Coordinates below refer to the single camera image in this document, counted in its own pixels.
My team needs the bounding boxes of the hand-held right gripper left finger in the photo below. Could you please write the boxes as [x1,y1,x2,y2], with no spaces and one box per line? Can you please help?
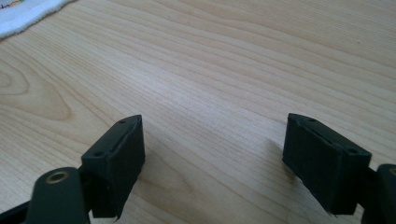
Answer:
[81,114,147,220]

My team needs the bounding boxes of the white towel with stitched border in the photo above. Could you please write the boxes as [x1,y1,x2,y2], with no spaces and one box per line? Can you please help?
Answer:
[0,0,78,40]

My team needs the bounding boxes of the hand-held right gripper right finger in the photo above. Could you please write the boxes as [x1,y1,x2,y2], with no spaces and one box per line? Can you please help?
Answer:
[282,112,373,216]

